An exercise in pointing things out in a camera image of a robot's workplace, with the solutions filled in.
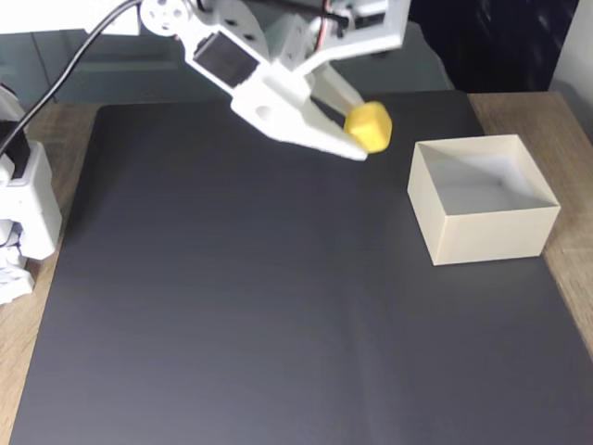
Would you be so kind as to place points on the pale green door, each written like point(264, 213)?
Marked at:
point(116, 69)

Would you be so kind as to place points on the dark grey mat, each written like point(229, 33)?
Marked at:
point(278, 324)

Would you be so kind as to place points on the white open box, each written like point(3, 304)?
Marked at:
point(491, 234)

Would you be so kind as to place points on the black cloth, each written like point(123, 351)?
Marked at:
point(495, 41)

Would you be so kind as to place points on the yellow cube block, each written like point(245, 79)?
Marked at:
point(370, 127)

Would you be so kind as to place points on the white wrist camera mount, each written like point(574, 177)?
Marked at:
point(375, 37)

